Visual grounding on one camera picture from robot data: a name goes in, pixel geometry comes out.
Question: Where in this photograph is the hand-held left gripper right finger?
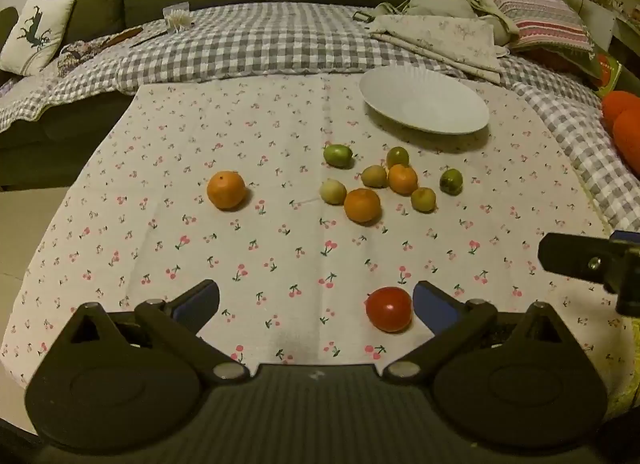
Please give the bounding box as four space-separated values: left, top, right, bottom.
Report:
382 280 566 382

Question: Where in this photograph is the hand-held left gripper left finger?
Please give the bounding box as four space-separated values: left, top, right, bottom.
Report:
65 280 251 384

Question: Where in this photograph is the red tomato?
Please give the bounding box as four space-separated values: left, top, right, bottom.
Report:
365 286 414 333

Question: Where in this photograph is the yellow-green jujube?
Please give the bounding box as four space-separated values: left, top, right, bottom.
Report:
411 187 437 214
361 164 389 189

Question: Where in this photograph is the large orange tangerine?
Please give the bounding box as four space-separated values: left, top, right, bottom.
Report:
207 170 248 210

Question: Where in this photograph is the medium orange tangerine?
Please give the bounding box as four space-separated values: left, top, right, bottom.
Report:
343 188 382 224

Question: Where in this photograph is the small orange tangerine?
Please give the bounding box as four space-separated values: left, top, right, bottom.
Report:
387 164 419 196

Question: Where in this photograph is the pale yellow jujube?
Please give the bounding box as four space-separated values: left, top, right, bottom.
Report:
319 179 347 205

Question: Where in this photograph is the bright green jujube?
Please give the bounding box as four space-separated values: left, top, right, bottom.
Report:
323 143 355 168

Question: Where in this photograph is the white ribbed plate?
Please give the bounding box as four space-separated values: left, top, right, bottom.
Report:
358 67 490 135

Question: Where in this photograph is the orange plush toy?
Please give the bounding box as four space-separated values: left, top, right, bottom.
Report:
601 91 640 175

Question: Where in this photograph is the green and orange book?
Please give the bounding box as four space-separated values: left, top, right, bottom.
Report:
590 51 623 92

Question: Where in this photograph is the cherry print cloth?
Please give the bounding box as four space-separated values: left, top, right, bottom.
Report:
0 69 636 395

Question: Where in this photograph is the orange cushion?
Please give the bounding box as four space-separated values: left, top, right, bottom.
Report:
525 46 596 80

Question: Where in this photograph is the striped pink pillow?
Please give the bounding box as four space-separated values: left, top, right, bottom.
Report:
467 0 596 52

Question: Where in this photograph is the folded floral cloth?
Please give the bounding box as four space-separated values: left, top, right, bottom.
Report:
370 14 511 85

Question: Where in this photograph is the grey checkered blanket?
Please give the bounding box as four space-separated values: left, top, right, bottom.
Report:
0 1 640 245

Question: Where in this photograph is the dark floral cloth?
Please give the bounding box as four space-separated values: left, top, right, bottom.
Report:
57 39 108 77

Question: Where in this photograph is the brown wooden item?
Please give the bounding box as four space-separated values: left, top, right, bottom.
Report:
102 28 143 50

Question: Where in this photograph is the beige canvas bag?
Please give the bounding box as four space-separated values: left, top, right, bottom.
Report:
352 0 521 47

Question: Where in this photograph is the deer print pillow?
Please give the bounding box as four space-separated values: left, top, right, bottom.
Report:
0 0 77 77

